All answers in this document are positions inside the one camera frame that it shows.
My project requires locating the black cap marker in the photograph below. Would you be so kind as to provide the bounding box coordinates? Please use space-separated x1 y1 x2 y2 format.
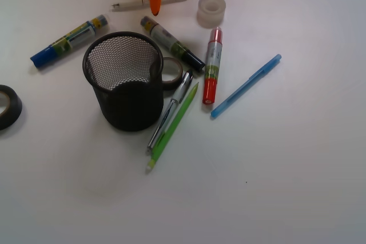
140 16 205 73

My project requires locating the red cap marker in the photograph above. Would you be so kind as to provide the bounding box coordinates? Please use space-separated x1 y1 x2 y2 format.
202 27 222 105

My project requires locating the light blue pen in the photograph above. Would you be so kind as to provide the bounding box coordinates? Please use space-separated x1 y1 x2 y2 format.
210 54 282 119

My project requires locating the blue cap marker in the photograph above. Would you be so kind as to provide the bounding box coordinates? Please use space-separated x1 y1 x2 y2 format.
30 14 109 69

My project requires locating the white pen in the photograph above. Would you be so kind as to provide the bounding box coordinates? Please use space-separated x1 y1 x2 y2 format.
111 0 187 11

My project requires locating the black mesh pen holder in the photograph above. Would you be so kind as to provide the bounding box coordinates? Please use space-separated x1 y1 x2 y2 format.
82 31 164 132

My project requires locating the dark tape roll behind holder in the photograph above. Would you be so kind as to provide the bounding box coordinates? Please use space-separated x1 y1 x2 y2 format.
162 57 183 91

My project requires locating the silver black pen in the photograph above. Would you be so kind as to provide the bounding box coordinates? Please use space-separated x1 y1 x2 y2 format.
146 69 193 155

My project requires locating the clear tape roll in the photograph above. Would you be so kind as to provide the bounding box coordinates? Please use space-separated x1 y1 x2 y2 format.
197 0 226 28

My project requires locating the black electrical tape roll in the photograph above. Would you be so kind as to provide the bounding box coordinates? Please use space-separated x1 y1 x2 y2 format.
1 85 22 130

